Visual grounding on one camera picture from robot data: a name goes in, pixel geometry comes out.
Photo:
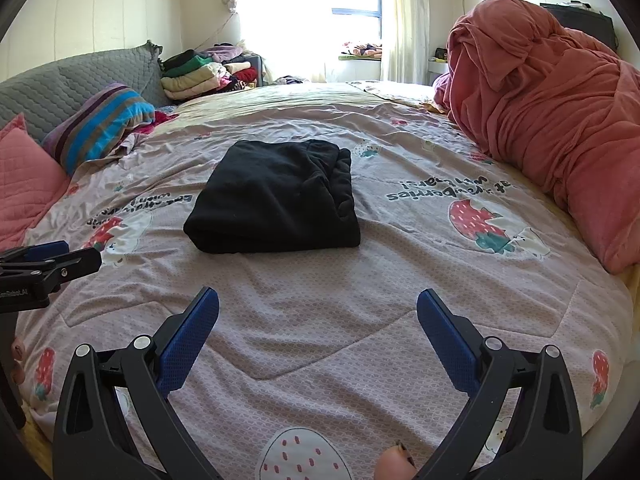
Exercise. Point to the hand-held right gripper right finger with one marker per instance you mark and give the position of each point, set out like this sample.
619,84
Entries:
450,345

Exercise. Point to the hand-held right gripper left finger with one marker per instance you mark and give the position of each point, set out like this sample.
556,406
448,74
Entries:
190,340

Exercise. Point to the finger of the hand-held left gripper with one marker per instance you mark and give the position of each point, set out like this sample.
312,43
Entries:
45,250
70,267

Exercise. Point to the black sweater with orange cuffs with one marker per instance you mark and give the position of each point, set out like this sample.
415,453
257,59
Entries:
270,200

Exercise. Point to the pile of folded clothes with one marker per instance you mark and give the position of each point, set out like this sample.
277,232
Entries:
195,77

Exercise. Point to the person's left hand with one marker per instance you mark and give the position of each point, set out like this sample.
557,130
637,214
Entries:
19,360

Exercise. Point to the person's right hand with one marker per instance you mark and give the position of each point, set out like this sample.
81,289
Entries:
392,465

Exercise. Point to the pink quilted pillow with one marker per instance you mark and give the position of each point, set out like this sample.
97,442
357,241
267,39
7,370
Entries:
25,180

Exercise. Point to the pink strawberry print quilt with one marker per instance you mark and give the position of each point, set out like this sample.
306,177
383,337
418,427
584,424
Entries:
350,285

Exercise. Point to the striped purple blue pillow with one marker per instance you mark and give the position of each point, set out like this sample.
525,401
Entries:
95,125

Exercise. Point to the grey quilted headboard cover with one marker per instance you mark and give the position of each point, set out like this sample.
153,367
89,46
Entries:
65,80

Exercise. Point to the magenta cloth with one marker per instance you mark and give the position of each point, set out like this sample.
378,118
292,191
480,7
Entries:
162,120

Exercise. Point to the coral pink blanket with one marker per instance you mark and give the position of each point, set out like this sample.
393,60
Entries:
550,110

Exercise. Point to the white bedside table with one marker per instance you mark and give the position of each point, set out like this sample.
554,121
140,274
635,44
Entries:
439,67

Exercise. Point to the dark cloth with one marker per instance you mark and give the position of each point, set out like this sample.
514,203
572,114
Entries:
292,80

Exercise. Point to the multicoloured cloth pile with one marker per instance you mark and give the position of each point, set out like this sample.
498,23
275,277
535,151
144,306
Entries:
362,50

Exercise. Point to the white curtain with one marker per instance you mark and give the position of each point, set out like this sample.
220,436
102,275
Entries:
407,20

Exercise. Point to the black monitor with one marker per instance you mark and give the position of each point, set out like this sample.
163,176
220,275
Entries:
585,22

